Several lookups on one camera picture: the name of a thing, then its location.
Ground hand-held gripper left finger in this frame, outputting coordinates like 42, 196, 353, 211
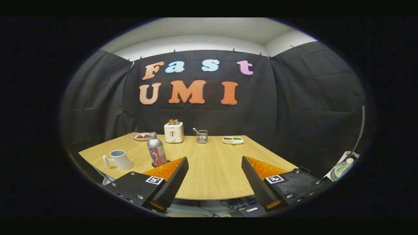
104, 157, 190, 212

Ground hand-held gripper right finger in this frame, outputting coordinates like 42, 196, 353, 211
242, 156, 329, 212

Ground silver juice bottle red label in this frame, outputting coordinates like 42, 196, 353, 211
147, 132, 168, 167

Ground white cup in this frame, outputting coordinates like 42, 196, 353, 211
103, 150, 134, 170

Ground black box with label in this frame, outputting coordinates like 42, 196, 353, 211
238, 204, 266, 217

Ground wooden table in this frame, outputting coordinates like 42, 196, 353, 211
78, 132, 299, 201

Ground white toaster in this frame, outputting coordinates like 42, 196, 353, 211
164, 122, 184, 144

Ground white divided dish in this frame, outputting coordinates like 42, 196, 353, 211
222, 136, 244, 145

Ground white and green device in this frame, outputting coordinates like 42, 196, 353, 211
323, 151, 360, 182

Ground black cables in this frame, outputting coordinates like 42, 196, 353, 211
199, 199, 249, 216

